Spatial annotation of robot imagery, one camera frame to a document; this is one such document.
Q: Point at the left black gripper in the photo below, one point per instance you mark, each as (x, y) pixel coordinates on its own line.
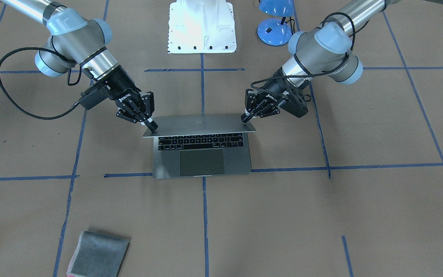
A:
(275, 93)

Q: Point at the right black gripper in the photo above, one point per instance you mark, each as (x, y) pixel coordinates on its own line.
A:
(120, 87)

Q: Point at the grey laptop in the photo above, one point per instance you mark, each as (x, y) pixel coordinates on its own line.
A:
(200, 145)

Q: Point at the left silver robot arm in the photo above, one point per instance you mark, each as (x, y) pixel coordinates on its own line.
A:
(324, 51)

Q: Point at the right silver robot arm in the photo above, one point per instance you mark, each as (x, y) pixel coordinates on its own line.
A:
(76, 41)

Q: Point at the blue desk lamp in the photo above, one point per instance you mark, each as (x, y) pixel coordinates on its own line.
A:
(275, 31)

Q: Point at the grey folded cloth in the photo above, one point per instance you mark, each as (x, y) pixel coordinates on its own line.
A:
(98, 255)

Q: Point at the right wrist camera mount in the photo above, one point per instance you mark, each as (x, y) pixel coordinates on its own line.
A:
(95, 94)

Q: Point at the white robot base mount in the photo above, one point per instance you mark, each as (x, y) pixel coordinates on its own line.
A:
(201, 26)

